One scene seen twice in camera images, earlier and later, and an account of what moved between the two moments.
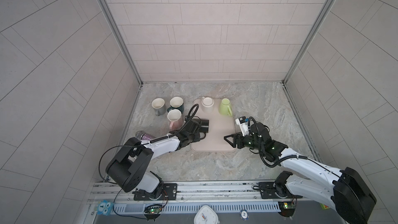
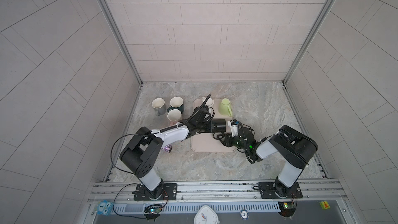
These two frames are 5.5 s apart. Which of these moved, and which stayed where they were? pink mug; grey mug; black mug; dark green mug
Moved: black mug
Stayed: pink mug; dark green mug; grey mug
